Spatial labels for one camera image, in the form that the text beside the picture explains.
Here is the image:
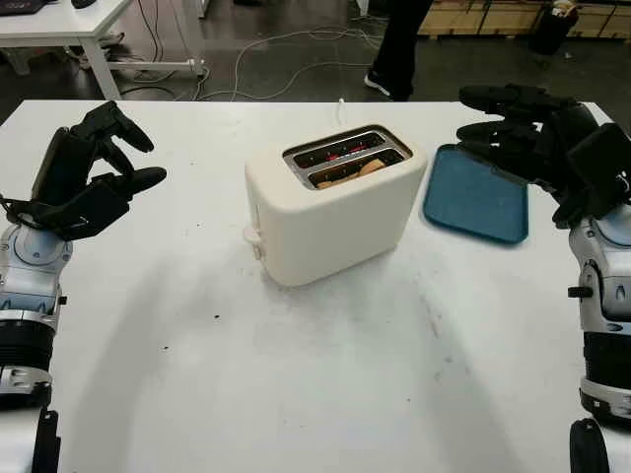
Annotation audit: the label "short white floor cable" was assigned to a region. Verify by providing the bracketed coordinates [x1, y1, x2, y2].
[191, 68, 214, 102]

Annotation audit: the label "grey plastic stool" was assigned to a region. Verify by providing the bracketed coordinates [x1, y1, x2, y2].
[0, 47, 34, 75]

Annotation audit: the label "white desk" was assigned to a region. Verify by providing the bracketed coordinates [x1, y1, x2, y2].
[0, 0, 208, 102]

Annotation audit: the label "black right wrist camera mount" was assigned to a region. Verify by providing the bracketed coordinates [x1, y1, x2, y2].
[565, 122, 631, 221]

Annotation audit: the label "dark hanging desk cable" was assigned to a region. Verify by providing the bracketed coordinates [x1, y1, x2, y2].
[142, 0, 167, 63]

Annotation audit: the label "stacked wooden crates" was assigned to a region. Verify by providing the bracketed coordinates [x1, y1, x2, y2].
[417, 0, 543, 36]
[566, 0, 631, 39]

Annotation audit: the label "blue plastic tray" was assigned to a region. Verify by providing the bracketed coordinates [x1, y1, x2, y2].
[418, 143, 531, 247]

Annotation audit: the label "person in black clothes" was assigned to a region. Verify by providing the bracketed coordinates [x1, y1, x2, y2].
[363, 0, 426, 102]

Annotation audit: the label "long white floor cable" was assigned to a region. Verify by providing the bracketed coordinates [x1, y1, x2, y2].
[235, 27, 395, 102]

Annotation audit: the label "toast slice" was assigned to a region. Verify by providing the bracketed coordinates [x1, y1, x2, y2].
[315, 157, 386, 191]

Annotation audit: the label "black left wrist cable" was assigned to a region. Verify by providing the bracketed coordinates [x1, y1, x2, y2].
[0, 194, 55, 231]

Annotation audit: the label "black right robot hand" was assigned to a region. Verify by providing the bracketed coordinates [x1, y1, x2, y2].
[456, 83, 594, 229]

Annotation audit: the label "cream two-slot toaster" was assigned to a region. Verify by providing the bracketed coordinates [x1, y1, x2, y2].
[244, 122, 428, 288]

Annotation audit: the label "black trash bin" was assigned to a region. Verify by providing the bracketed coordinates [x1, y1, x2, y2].
[529, 2, 578, 56]

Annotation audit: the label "dark laptop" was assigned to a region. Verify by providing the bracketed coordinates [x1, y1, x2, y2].
[0, 0, 48, 15]

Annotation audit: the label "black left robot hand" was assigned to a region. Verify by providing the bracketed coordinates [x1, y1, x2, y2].
[33, 101, 168, 206]

